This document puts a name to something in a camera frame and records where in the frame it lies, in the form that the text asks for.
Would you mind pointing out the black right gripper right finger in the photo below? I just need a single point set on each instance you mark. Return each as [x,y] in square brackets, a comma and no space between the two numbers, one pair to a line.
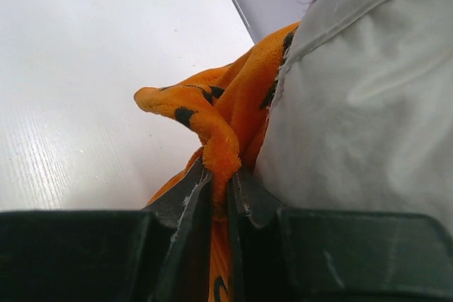
[254,238]

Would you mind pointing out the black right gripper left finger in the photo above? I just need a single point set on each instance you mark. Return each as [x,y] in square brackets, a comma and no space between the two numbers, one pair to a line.
[179,269]

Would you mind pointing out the orange patterned plush pillowcase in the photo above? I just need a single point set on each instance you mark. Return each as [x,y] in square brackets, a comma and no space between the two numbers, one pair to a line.
[227,107]

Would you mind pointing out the white pillow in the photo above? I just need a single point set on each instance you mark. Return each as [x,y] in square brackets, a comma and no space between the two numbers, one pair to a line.
[362,115]

